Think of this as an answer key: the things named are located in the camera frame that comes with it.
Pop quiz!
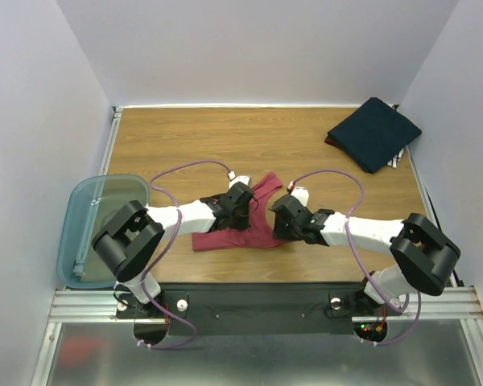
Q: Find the red tank top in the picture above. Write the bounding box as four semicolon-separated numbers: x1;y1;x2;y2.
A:
192;171;284;252

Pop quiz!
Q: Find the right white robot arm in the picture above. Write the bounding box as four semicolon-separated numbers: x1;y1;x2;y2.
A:
270;195;461;314

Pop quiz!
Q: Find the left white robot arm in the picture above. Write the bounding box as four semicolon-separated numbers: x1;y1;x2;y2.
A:
91;180;254;317

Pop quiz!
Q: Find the folded navy tank top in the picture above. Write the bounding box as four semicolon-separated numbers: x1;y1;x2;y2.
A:
327;97;422;174

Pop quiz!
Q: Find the folded dark red garment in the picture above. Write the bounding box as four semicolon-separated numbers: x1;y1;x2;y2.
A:
324;137;341;149

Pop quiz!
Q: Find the folded white patterned garment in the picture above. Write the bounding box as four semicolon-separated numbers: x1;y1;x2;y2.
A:
386;148;406;169

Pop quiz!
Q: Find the clear blue plastic bin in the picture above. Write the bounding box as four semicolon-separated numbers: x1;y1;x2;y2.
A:
56;174;150;290

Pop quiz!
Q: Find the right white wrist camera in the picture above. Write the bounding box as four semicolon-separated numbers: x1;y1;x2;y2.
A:
287;181;310;206

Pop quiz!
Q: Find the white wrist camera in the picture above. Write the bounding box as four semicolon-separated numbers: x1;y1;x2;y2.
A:
227;170;252;188
287;181;310;206

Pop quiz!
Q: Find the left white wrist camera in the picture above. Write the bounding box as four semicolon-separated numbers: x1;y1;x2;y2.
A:
227;170;252;188

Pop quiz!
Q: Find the aluminium frame rail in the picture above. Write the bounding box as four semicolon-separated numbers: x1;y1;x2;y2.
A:
98;106;124;175

